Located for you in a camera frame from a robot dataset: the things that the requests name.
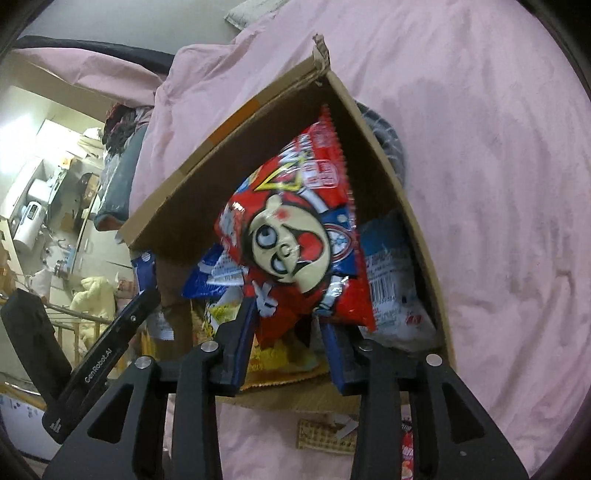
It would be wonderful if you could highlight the pile of dark clothes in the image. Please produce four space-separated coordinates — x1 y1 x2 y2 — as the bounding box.
102 104 153 155

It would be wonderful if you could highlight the dark blue snack packet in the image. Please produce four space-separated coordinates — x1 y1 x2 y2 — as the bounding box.
181 242 245 301

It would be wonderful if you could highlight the grey ribbed cloth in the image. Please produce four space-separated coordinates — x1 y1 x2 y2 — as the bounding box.
358 102 407 185

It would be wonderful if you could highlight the yellow snack packet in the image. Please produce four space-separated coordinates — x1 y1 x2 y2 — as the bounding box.
191 295 331 388

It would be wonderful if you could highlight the pink curtain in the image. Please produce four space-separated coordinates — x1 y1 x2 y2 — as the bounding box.
9 48 162 100

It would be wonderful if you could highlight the brown cardboard box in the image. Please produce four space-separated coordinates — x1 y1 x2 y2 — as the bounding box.
121 33 458 414

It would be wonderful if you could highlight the cream plush toy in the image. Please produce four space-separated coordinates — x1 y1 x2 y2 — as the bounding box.
69 276 116 324

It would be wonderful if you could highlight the red and white pouch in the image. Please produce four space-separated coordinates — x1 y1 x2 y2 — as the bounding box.
399 418 416 480

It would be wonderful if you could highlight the white water heater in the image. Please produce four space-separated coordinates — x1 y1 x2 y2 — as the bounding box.
11 200 49 252

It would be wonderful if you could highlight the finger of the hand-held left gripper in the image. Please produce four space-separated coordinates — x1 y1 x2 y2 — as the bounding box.
111 288 161 344

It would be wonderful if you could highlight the grey white pillow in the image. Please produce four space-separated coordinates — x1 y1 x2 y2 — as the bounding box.
224 0 289 31

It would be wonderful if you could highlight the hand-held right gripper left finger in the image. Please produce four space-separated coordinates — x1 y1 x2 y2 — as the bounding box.
44 300 259 480

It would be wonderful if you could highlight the red snack packet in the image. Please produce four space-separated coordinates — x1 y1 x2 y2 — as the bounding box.
213 105 376 344

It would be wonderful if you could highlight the small tan cracker packet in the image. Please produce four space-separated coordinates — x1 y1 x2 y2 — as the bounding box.
295 415 358 455

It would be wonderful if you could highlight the light blue snack packet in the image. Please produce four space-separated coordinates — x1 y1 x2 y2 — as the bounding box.
358 210 437 349

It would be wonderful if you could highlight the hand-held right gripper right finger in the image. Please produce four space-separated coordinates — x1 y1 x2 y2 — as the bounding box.
322 322 529 480

